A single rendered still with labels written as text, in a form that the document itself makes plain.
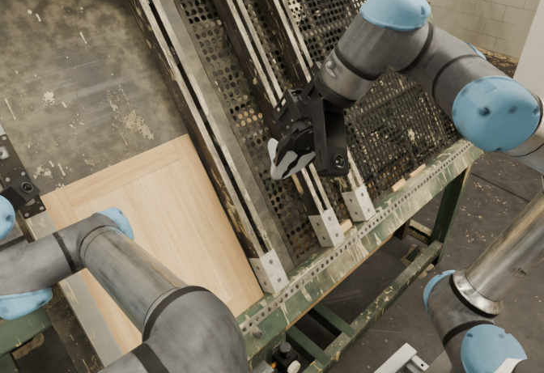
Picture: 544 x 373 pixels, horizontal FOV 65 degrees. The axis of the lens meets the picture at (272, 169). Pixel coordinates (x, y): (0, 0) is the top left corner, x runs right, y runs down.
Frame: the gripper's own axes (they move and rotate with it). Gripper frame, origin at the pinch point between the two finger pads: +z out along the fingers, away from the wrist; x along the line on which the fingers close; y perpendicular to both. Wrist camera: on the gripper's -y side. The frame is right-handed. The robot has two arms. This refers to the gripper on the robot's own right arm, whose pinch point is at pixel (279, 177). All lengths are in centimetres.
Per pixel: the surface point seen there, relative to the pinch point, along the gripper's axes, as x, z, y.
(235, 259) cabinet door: -23, 59, 13
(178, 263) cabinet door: -5, 59, 14
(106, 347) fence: 16, 66, -3
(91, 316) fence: 19, 62, 4
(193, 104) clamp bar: -9, 31, 50
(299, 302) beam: -45, 64, -2
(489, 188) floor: -280, 94, 62
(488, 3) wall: -492, 45, 315
